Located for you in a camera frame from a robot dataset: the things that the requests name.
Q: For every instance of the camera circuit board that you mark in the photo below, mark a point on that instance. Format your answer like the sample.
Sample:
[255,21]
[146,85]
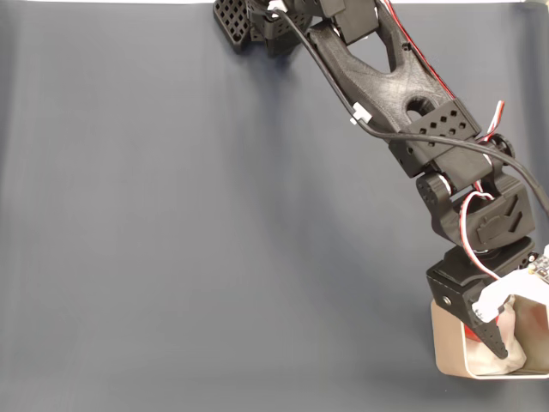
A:
[542,268]

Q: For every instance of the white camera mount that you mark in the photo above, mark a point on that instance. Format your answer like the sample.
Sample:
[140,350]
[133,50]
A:
[493,298]

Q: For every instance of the white crumpled paper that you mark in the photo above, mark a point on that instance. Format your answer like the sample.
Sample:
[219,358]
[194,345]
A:
[514,356]

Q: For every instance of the red cube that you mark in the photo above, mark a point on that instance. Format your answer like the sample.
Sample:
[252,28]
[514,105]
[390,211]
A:
[472,335]

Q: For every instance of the beige metal box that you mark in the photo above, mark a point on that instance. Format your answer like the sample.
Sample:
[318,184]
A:
[448,343]

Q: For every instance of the dark blue table mat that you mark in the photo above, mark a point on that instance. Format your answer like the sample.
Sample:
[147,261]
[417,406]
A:
[171,214]

